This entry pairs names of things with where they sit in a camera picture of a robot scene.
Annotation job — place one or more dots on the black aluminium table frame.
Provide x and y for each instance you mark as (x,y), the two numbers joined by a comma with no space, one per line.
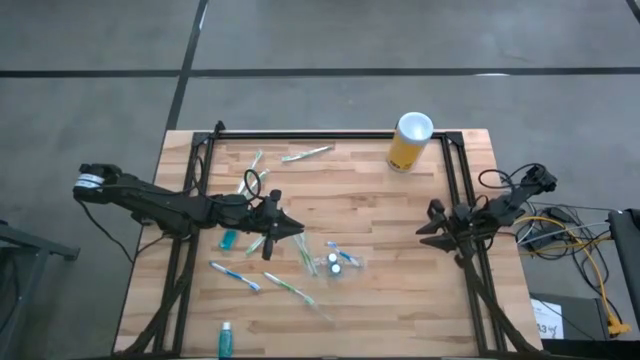
(325,135)

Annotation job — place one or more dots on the white paper label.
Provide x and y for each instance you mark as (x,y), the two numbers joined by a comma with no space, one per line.
(547,315)

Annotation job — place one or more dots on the yellow wipes canister white lid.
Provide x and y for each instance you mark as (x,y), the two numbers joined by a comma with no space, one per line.
(407,145)

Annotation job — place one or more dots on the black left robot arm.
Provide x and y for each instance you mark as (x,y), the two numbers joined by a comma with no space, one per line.
(165,207)

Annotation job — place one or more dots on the teal mouthwash bottle white cap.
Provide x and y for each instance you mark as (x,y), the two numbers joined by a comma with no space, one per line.
(336,269)
(333,258)
(228,241)
(225,342)

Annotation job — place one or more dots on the black floor box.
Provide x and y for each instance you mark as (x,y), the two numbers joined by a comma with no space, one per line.
(580,315)

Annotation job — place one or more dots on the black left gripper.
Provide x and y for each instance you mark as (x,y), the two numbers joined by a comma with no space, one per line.
(265,222)

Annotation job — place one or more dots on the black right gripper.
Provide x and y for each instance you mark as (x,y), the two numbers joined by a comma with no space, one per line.
(460,222)

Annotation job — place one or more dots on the grey metal stand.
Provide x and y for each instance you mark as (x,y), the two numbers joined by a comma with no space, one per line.
(37,244)

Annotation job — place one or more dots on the black power adapter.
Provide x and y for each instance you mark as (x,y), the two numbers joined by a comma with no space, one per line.
(560,215)

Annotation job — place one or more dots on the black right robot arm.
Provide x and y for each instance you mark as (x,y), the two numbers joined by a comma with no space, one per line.
(515,200)

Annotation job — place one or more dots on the clear acrylic organizer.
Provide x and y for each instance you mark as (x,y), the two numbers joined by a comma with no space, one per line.
(320,262)

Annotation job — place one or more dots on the dark grey case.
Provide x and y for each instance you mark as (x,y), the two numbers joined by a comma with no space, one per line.
(627,260)

